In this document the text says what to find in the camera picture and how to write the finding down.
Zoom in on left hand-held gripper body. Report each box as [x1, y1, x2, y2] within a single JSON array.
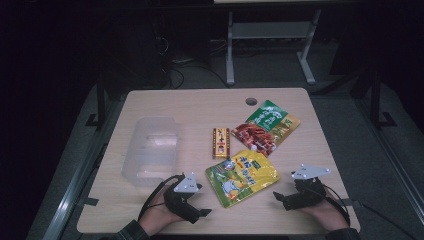
[[162, 171, 203, 225]]

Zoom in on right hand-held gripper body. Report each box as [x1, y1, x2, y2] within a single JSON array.
[[282, 163, 332, 212]]

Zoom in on yellow spouted pouch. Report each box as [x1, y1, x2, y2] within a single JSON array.
[[204, 149, 281, 209]]

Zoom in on small yellow red box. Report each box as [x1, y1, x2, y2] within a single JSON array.
[[212, 127, 231, 160]]

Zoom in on clear plastic container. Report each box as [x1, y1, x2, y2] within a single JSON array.
[[120, 115, 182, 188]]

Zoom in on person's left hand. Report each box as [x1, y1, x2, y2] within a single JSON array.
[[138, 184, 186, 237]]

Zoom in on person's right hand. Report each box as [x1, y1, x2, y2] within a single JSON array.
[[300, 188, 350, 233]]

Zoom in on green red food pouch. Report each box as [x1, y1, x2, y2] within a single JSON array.
[[230, 99, 301, 158]]

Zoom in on black metal stand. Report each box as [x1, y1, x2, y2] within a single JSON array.
[[84, 73, 108, 132], [367, 69, 398, 130]]

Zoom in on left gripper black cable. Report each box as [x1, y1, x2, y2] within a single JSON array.
[[137, 173, 186, 222]]

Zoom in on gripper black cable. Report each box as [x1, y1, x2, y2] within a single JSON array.
[[137, 173, 186, 222], [320, 184, 352, 227]]

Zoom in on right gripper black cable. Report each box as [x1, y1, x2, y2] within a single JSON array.
[[320, 184, 352, 227]]

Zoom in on aluminium rail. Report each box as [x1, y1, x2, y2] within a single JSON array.
[[352, 96, 424, 218], [40, 99, 128, 240]]

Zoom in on black floor cables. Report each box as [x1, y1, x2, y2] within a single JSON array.
[[156, 34, 232, 90]]

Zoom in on white metal table frame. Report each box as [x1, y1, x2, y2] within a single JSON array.
[[224, 8, 323, 86]]

